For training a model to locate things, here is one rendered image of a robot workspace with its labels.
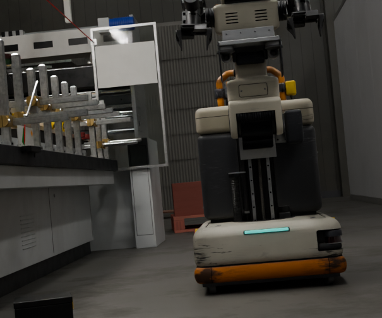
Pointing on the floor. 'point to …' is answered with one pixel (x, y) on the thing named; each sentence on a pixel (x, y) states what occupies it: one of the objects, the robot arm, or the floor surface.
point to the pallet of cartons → (186, 205)
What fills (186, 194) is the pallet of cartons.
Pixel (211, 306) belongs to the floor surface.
